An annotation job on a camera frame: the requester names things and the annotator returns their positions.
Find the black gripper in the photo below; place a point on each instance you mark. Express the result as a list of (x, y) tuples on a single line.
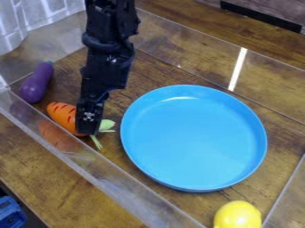
[(103, 74)]

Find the orange toy carrot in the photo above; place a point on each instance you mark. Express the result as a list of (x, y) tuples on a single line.
[(63, 112)]

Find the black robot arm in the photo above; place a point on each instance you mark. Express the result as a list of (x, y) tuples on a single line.
[(111, 24)]

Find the purple toy eggplant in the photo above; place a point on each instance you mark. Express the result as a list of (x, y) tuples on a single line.
[(33, 87)]

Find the blue round plate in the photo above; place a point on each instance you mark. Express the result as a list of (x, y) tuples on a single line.
[(192, 138)]

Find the blue object at corner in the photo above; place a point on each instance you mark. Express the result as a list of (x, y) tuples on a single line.
[(12, 215)]

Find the yellow toy lemon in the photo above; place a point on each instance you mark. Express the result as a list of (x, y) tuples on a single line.
[(237, 214)]

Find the clear acrylic tray wall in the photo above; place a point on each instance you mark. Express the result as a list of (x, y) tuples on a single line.
[(85, 186)]

